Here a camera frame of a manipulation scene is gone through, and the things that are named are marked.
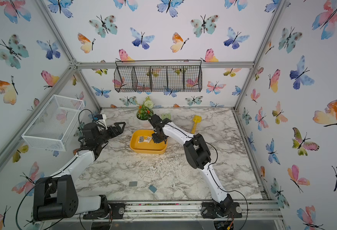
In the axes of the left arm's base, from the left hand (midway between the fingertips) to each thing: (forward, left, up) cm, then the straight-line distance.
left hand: (121, 123), depth 86 cm
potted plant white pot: (+10, -11, -13) cm, 20 cm away
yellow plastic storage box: (-9, -22, -14) cm, 27 cm away
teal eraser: (-31, -18, -21) cm, 41 cm away
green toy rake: (+24, -24, -21) cm, 40 cm away
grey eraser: (+1, -8, -19) cm, 21 cm away
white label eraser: (+1, -13, -19) cm, 23 cm away
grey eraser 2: (-29, -7, -20) cm, 35 cm away
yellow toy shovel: (+17, -49, -18) cm, 55 cm away
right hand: (0, -22, -15) cm, 27 cm away
